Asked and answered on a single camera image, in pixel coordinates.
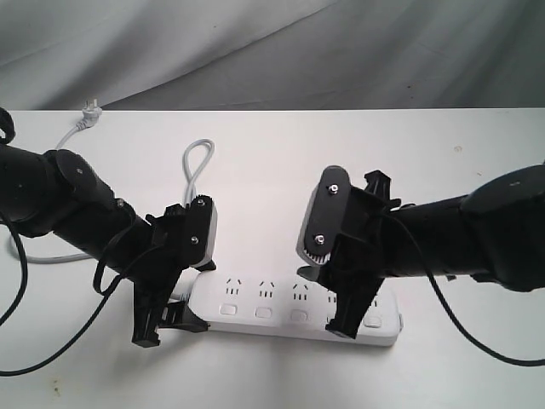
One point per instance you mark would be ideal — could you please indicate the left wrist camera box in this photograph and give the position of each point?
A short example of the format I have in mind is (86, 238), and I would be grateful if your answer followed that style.
(199, 232)

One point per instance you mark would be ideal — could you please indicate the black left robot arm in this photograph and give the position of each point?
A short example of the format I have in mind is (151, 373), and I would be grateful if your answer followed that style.
(59, 192)

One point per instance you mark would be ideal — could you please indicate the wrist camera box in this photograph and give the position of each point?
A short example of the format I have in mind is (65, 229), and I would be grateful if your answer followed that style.
(199, 232)
(323, 216)

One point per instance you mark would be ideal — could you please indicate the white five-outlet power strip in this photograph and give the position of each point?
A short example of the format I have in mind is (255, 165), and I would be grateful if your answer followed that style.
(287, 307)

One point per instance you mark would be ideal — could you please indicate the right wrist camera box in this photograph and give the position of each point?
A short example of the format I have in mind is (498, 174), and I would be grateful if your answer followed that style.
(323, 216)

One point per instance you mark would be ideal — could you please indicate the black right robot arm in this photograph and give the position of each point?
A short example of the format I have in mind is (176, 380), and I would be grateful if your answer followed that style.
(494, 234)

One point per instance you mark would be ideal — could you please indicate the grey backdrop cloth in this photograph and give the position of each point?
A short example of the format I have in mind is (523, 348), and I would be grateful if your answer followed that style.
(272, 55)

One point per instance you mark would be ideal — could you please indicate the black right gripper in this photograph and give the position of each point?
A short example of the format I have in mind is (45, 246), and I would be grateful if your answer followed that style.
(357, 258)

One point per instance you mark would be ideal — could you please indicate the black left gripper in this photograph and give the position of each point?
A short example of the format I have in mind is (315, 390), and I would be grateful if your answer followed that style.
(155, 272)

